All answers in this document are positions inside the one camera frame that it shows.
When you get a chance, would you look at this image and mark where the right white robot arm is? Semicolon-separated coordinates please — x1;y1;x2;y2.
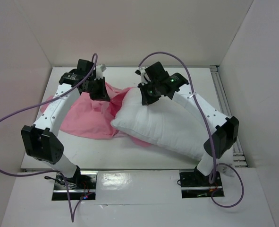
135;62;239;185

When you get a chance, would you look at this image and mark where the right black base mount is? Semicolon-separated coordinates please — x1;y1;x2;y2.
177;170;224;199

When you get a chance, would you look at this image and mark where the aluminium frame rail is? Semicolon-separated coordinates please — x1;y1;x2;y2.
210;65;248;168

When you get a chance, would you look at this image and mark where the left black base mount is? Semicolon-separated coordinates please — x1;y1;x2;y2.
44;173;97;201

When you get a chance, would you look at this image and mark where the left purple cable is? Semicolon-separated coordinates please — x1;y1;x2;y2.
0;53;99;223

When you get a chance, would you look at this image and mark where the purple cable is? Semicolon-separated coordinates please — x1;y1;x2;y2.
138;52;245;208
0;53;99;223

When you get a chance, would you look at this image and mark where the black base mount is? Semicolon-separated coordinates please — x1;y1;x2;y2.
177;170;224;199
44;173;97;201

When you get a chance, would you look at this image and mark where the pink pillowcase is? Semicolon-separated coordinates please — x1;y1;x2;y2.
40;81;154;148

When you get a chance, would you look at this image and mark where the white pillow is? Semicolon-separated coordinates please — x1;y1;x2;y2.
111;88;208;161

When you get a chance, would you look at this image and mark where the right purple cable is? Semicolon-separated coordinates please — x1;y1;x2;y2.
138;52;245;208

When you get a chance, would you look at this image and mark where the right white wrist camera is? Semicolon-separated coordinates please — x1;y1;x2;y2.
135;67;151;85

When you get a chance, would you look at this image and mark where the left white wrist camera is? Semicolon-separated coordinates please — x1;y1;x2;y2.
95;64;106;80

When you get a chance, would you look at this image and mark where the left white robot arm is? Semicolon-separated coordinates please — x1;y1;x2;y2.
21;59;110;189

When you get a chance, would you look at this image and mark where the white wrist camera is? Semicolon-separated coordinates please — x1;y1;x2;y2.
135;67;151;85
95;64;106;80

